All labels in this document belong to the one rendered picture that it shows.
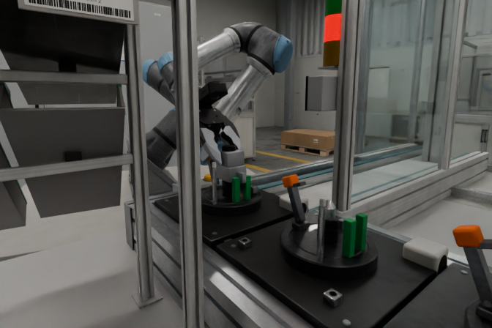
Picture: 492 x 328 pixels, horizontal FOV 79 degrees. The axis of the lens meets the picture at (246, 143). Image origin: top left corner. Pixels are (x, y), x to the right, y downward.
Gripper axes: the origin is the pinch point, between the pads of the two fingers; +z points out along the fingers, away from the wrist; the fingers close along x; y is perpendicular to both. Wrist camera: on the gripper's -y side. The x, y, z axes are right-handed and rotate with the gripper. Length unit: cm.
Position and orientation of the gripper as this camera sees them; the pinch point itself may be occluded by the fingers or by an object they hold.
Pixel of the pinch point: (230, 155)
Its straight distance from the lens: 62.3
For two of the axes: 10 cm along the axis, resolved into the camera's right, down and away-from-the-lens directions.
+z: 4.7, 7.4, -4.8
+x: -7.9, 1.1, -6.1
